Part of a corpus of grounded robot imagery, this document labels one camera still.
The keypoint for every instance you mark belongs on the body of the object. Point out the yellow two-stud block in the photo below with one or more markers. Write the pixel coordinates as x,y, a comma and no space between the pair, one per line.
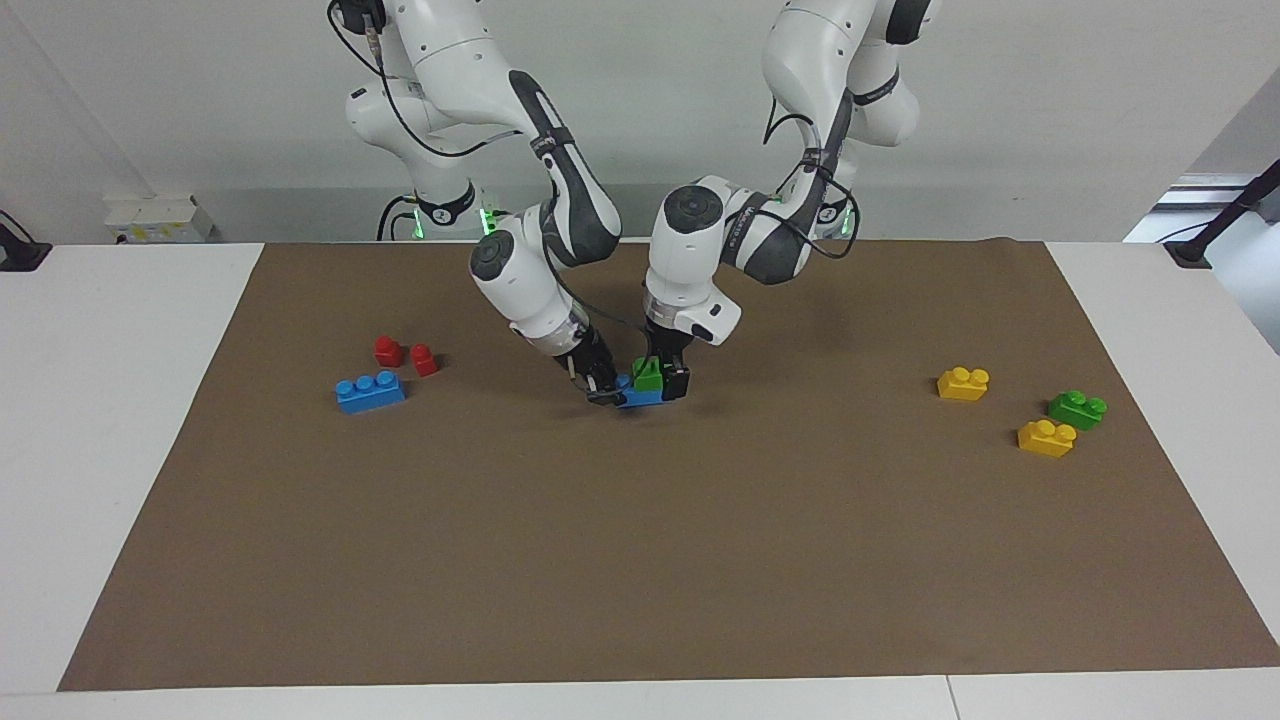
1046,439
963,384

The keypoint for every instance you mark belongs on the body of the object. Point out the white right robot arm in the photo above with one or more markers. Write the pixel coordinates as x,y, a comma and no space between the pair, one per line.
470,70

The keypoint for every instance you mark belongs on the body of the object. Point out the brown paper mat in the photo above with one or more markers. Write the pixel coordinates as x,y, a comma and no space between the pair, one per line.
640,540

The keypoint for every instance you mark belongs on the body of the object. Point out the white wall socket box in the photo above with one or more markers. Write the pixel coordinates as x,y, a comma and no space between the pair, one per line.
155,220

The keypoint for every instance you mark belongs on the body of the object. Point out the red single-stud block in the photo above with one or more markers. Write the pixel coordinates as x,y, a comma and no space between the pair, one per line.
388,351
425,361

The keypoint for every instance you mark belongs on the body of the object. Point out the blue three-stud block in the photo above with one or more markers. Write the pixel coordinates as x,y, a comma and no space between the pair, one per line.
370,393
640,398

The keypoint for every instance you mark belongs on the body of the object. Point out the black table clamp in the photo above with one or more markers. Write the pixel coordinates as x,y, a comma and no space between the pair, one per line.
20,250

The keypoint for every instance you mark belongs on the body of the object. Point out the green two-stud block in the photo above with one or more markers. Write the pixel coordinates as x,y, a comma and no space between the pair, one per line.
648,380
1077,410

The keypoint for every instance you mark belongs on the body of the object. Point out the black stand with clamp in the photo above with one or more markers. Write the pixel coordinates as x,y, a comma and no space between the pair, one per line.
1215,225

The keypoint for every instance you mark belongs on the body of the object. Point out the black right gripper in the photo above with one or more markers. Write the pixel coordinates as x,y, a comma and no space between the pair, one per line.
588,362

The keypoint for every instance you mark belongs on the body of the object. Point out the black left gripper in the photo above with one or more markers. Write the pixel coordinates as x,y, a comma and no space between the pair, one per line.
667,345

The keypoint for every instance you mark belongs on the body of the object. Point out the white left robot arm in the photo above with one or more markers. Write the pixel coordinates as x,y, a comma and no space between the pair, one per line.
700,260

